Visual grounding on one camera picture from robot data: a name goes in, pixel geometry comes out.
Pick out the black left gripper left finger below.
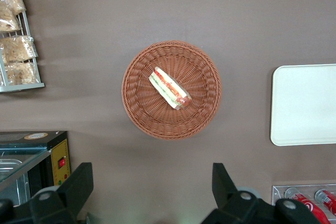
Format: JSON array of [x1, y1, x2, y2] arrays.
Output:
[[30, 162, 94, 224]]

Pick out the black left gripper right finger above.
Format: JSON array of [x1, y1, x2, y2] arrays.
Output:
[[201, 163, 275, 224]]

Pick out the cream plastic serving tray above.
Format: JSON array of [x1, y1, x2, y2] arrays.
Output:
[[270, 63, 336, 147]]

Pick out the clear acrylic bottle rack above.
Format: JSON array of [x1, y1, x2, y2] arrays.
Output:
[[271, 184, 336, 224]]

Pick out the black glass food warmer cabinet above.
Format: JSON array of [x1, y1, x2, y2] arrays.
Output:
[[0, 130, 72, 207]]

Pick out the red cola bottle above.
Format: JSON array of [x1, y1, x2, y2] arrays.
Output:
[[314, 189, 336, 216], [284, 187, 329, 224]]

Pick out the round brown wicker basket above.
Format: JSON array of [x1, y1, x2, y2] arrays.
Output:
[[121, 40, 223, 141]]

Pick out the wrapped triangle sandwich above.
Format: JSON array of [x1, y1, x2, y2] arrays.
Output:
[[149, 66, 192, 111]]

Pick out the grey wire display rack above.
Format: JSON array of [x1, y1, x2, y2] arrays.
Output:
[[0, 0, 45, 93]]

